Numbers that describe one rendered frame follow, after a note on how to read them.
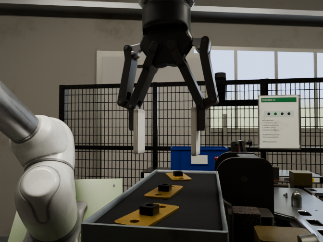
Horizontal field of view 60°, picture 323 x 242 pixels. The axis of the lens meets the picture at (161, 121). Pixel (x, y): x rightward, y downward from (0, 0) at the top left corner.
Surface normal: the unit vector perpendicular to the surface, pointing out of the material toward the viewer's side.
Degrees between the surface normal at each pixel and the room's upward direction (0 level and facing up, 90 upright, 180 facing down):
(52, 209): 111
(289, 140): 90
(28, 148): 102
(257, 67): 90
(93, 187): 47
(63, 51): 90
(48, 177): 55
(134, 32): 90
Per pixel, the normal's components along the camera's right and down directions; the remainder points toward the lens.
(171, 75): 0.09, -0.04
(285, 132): -0.18, -0.04
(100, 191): 0.10, -0.70
